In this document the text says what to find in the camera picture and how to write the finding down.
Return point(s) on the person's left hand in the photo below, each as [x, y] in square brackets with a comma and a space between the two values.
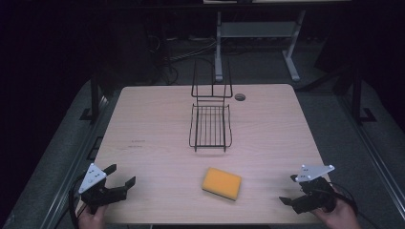
[91, 221]

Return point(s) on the aluminium frame rail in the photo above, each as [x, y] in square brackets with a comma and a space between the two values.
[70, 173]
[375, 159]

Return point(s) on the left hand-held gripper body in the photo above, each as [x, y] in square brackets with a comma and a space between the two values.
[95, 194]

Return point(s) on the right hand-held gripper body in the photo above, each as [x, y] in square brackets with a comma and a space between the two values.
[316, 195]

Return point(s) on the person's right hand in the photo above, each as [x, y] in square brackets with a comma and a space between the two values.
[342, 218]

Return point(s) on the black upright post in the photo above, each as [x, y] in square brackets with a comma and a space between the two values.
[94, 98]
[357, 98]

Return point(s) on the yellow sponge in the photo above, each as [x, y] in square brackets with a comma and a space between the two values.
[222, 183]

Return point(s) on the grey metal stand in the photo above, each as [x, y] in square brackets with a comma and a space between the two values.
[254, 29]

